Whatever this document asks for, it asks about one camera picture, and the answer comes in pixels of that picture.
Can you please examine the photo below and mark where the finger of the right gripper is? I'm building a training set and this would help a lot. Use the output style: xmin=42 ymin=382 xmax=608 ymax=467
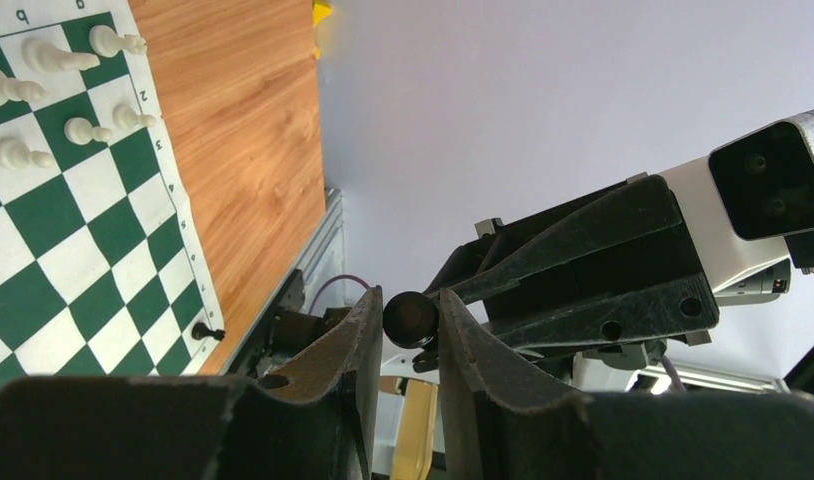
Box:
xmin=487 ymin=274 xmax=719 ymax=348
xmin=424 ymin=175 xmax=684 ymax=303

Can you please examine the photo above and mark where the white chess bishop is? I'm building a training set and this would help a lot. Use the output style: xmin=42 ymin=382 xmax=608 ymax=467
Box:
xmin=0 ymin=70 xmax=48 ymax=107

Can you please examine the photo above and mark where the white chess pawn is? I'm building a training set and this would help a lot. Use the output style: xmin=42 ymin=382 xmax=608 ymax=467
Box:
xmin=64 ymin=117 xmax=114 ymax=146
xmin=0 ymin=137 xmax=55 ymax=170
xmin=112 ymin=104 xmax=156 ymax=131

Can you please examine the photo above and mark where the green white chess mat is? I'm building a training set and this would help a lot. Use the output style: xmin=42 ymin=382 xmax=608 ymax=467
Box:
xmin=0 ymin=1 xmax=224 ymax=388

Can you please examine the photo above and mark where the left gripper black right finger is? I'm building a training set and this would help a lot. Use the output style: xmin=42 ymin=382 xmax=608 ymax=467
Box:
xmin=439 ymin=290 xmax=814 ymax=479

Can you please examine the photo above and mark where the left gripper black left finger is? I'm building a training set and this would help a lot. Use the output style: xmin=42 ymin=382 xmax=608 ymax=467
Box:
xmin=0 ymin=287 xmax=383 ymax=479

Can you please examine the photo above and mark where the black chess rook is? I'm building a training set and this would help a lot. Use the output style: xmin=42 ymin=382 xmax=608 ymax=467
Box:
xmin=190 ymin=321 xmax=226 ymax=342

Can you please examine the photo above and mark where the white chess rook corner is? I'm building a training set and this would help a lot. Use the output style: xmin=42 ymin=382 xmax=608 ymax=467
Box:
xmin=89 ymin=25 xmax=147 ymax=58

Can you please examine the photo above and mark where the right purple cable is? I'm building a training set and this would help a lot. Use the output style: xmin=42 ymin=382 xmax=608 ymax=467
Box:
xmin=307 ymin=274 xmax=372 ymax=316

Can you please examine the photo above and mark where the yellow curved toy piece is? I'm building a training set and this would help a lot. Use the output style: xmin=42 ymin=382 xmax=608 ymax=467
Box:
xmin=312 ymin=0 xmax=333 ymax=60

